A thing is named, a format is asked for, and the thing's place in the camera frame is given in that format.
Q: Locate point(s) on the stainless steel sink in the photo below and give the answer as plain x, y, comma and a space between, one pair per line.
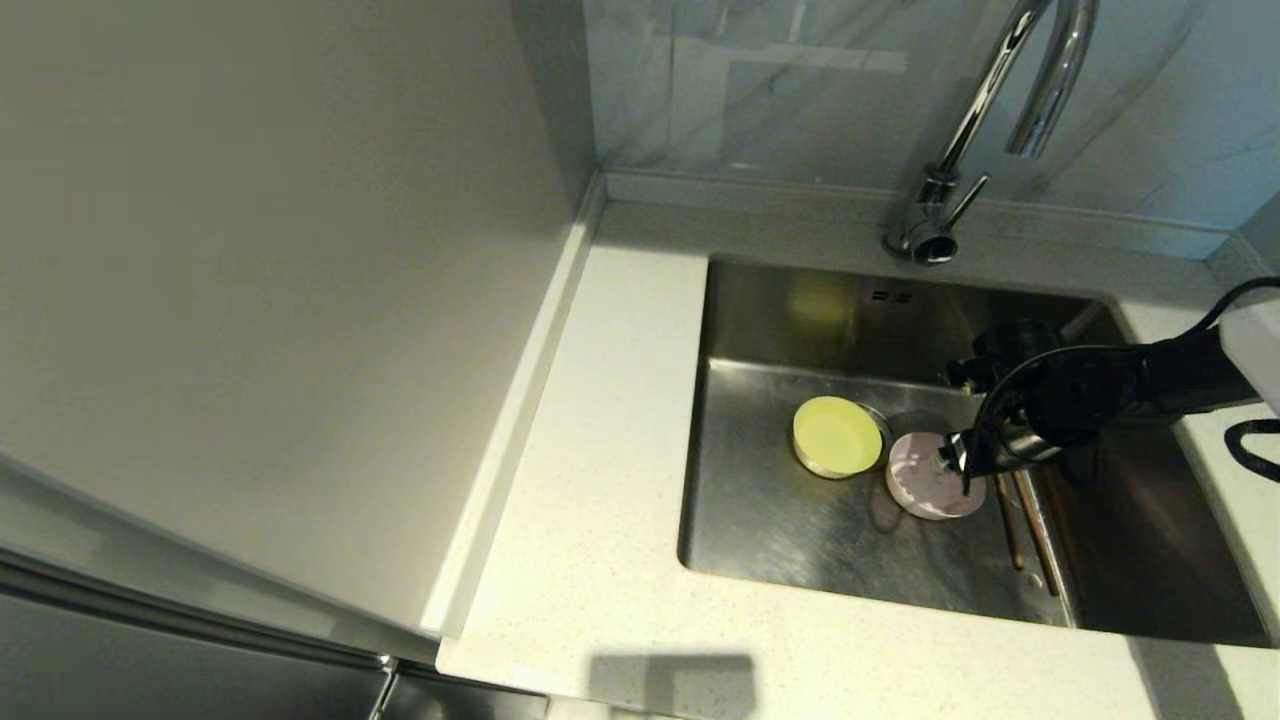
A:
800, 540

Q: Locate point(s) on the yellow plastic bowl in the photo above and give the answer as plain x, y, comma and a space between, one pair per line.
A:
837, 437

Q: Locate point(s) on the chrome gooseneck faucet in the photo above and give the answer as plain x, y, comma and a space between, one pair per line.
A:
930, 220

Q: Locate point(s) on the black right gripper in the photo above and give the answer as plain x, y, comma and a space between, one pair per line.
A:
1070, 400

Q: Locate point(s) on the grey tall cabinet door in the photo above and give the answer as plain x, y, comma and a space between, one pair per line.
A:
150, 670

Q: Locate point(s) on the pink plastic bowl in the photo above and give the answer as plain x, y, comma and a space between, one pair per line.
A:
920, 490

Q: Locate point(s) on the wooden chopstick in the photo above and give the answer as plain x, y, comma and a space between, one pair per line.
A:
1040, 540
1010, 530

